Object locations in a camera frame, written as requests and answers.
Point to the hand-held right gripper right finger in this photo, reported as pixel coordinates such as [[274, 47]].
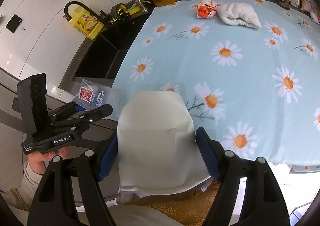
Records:
[[207, 151]]

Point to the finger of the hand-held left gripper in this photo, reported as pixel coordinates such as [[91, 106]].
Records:
[[100, 112], [67, 112]]

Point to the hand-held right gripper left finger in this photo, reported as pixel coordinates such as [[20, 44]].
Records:
[[107, 158]]

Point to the clear plastic packet red label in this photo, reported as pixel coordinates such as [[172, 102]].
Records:
[[95, 93]]

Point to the cream paper bag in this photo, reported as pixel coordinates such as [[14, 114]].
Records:
[[155, 141]]

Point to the person's left forearm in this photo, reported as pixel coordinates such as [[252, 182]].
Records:
[[22, 191]]

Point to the person's left hand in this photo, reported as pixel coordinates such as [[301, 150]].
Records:
[[40, 163]]

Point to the black kitchen sink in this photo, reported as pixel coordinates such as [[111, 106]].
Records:
[[105, 53]]

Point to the orange doormat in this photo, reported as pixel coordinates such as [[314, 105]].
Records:
[[180, 208]]

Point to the person's beige trouser leg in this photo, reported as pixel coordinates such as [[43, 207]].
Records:
[[140, 218]]

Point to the daisy print blue tablecloth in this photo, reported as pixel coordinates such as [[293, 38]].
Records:
[[250, 78]]

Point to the yellow plastic jug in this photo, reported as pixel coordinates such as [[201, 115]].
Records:
[[85, 24]]

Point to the black sink caddy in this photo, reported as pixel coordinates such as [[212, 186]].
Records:
[[122, 13]]

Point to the yellow sponge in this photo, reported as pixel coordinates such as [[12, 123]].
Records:
[[135, 10]]

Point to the black faucet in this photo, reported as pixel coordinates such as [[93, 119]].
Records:
[[75, 2]]

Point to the white folded towel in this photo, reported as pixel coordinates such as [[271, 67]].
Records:
[[237, 15]]

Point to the orange crumpled wrapper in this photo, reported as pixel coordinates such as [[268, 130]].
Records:
[[205, 10]]

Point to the black wall socket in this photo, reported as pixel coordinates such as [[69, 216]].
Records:
[[13, 23]]

